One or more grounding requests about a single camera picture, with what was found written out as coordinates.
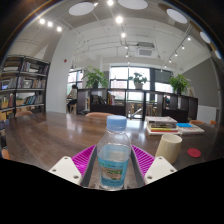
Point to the white ceiling air conditioner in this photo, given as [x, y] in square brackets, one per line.
[145, 52]

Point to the stack of books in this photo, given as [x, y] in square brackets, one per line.
[161, 124]

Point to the orange chairs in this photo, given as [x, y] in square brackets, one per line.
[99, 114]

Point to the tall dark bookshelf with books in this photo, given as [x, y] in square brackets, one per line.
[28, 83]

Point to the ceiling lights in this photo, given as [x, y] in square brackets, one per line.
[119, 19]

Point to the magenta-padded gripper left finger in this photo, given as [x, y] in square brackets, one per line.
[66, 168]

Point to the low dark open shelf unit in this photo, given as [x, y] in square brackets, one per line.
[106, 108]

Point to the flat round red coaster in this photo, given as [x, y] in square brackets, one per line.
[194, 153]

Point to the green potted plant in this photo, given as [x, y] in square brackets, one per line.
[138, 79]
[95, 77]
[179, 82]

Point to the clear water bottle blue cap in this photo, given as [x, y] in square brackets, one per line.
[114, 160]

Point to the person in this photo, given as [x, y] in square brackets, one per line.
[72, 95]

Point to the white wall radiator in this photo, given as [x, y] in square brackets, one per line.
[206, 114]

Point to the cream ceramic mug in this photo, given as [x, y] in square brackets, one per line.
[168, 148]

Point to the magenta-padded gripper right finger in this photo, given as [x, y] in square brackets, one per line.
[160, 168]

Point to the magazine with blue patch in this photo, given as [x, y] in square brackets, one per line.
[191, 129]

